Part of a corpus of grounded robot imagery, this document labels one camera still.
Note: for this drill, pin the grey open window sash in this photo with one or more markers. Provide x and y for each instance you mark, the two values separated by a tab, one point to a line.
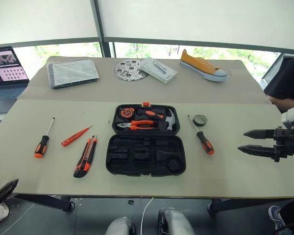
272	73

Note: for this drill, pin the orange black tape measure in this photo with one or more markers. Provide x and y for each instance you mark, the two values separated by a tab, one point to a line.
127	113

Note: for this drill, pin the white flat cardboard box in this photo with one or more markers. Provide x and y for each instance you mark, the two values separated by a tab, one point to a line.
159	69

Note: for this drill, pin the bystander bare forearm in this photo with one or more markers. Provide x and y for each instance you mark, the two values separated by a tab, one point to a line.
287	102

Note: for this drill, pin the yellow canvas sneaker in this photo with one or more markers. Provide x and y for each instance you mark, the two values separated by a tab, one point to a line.
201	66

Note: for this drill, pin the white roller blind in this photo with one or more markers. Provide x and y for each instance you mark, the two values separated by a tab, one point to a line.
201	20
39	18

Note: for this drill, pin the tan paper table cover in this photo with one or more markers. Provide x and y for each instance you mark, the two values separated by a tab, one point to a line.
147	91

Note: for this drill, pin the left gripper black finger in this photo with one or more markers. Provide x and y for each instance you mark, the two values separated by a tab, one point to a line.
5	192

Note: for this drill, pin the grey folded cloth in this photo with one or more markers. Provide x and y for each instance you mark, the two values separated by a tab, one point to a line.
72	72

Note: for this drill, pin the black tool case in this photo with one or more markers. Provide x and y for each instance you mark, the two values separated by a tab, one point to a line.
147	156

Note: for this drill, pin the round perforated metal disc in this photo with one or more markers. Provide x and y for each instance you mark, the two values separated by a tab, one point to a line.
125	72

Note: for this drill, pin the grey blue sneaker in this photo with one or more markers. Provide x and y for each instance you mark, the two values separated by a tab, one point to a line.
275	216

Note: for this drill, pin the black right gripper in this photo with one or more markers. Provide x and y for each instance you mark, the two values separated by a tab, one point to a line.
287	143

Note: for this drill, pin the orange voltage tester pen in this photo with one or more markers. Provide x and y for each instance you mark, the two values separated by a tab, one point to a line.
71	140

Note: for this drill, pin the grey window frame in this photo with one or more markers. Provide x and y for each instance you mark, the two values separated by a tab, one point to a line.
100	27

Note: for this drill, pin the open grey laptop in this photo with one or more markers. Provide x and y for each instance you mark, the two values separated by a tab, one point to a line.
5	80

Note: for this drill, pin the black electrical tape roll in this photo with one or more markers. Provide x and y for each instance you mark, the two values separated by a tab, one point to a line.
196	122

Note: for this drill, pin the bystander in black shirt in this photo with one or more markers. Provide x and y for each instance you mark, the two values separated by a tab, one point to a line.
290	80

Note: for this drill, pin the black table leg bar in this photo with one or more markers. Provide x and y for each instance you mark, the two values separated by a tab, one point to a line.
235	205
46	202

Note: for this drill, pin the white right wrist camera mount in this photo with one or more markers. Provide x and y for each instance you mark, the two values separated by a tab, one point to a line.
292	116

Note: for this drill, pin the orange black utility knife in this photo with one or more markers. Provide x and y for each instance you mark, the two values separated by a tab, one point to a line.
85	157

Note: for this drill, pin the small black floor object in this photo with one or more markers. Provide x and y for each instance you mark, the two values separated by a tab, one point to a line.
130	202

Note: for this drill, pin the silver rounded robot leg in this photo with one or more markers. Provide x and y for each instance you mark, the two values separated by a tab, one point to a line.
177	222
117	227

